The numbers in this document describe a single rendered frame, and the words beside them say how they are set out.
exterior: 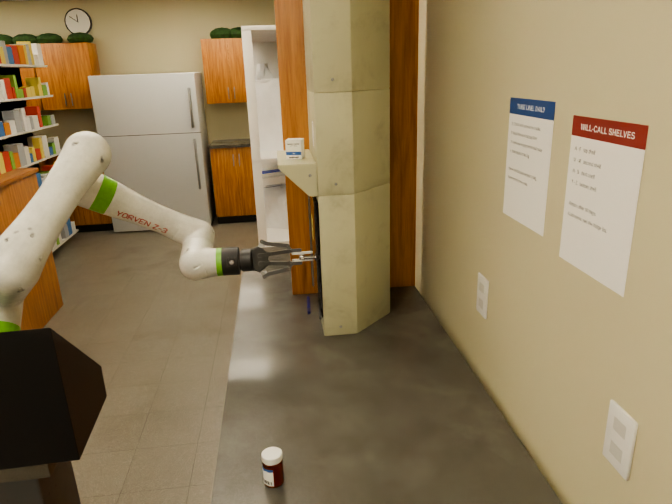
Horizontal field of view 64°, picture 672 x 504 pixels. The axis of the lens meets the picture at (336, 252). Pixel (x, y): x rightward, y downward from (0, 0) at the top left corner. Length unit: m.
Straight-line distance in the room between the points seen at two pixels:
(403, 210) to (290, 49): 0.71
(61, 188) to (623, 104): 1.27
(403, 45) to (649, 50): 1.20
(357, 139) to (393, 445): 0.86
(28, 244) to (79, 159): 0.29
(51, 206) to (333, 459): 0.92
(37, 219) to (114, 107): 5.27
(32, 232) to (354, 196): 0.87
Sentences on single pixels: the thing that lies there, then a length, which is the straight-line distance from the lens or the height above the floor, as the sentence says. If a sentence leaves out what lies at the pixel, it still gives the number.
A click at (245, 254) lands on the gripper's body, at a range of 1.78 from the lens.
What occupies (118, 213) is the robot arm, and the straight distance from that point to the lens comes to 1.81.
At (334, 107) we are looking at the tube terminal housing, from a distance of 1.62.
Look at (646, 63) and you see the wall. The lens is 0.96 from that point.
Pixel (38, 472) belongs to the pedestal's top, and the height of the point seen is 0.92.
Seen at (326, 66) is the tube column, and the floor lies 1.78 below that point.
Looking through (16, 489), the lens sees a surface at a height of 0.83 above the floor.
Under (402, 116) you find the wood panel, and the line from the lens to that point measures 2.03.
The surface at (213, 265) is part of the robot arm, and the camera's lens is 1.78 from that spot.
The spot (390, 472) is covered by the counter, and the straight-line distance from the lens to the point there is 1.27.
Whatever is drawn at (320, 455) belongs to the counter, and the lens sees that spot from 1.32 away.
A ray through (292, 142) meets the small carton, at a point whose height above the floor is 1.56.
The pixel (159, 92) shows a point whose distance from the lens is 6.60.
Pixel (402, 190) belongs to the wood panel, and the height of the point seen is 1.33.
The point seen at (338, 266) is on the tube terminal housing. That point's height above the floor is 1.18.
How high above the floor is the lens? 1.77
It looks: 19 degrees down
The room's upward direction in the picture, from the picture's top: 2 degrees counter-clockwise
